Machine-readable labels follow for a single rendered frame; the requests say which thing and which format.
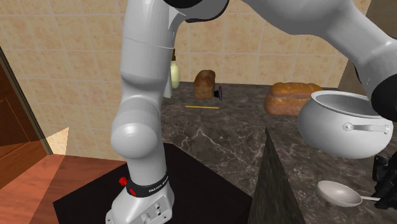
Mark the silver ladle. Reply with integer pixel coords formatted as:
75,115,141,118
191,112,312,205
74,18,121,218
316,180,382,208

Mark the silver cooking pot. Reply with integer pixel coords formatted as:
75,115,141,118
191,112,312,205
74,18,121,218
296,90,394,160

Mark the large brown bread loaf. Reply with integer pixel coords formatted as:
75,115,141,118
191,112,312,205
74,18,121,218
263,81,324,117

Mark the black robot stand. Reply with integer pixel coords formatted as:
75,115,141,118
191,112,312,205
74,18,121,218
52,143,254,224

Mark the small dark bread loaf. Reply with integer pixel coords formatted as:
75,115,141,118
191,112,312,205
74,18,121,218
193,69,216,101

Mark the pale yellow bottle brown cap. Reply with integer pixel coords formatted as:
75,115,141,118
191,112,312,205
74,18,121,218
170,48,181,90

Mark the white tapered object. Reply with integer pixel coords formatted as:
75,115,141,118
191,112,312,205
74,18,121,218
162,74,174,99

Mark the brown wooden door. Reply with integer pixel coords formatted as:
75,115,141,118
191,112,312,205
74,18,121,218
0,46,54,191

